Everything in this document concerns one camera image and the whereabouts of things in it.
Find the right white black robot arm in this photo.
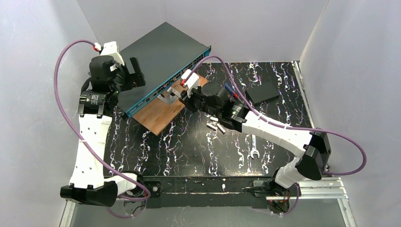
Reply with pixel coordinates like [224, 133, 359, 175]
[180, 80, 331, 189]

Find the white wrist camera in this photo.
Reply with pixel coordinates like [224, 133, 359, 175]
[93, 41, 125, 66]
[180, 69, 200, 97]

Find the dark teal network switch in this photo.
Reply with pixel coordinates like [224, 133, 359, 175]
[118, 22, 211, 120]

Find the silver metal mount bracket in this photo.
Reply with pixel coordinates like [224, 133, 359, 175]
[157, 87, 180, 105]

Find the blue red screwdriver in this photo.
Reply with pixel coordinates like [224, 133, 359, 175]
[224, 83, 239, 100]

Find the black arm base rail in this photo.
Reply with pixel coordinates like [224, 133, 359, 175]
[143, 176, 270, 209]

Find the silver open-end wrench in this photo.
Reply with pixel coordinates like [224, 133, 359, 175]
[250, 135, 260, 159]

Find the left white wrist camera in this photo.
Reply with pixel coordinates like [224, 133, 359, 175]
[93, 41, 125, 66]

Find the aluminium frame rail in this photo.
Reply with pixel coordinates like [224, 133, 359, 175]
[279, 177, 356, 227]

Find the wooden base board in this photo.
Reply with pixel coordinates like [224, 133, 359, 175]
[132, 70, 209, 136]

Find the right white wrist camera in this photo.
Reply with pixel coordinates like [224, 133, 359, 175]
[180, 69, 200, 97]

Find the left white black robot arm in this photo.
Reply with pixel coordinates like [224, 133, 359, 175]
[60, 55, 151, 207]

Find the small black box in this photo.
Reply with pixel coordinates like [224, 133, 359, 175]
[245, 81, 280, 105]

